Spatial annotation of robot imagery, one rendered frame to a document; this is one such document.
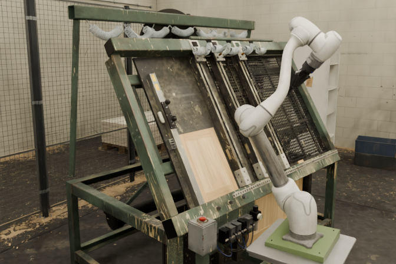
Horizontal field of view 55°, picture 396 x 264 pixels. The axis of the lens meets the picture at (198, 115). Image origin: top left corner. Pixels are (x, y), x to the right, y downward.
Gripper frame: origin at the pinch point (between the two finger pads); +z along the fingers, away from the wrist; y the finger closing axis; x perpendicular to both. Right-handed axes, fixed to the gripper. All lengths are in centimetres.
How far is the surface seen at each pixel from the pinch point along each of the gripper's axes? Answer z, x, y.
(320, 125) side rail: 60, -48, -154
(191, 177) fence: 80, 4, 23
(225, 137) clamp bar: 67, -23, -15
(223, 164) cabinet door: 78, -7, -10
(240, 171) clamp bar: 76, 1, -22
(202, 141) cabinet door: 73, -23, 5
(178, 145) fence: 72, -16, 29
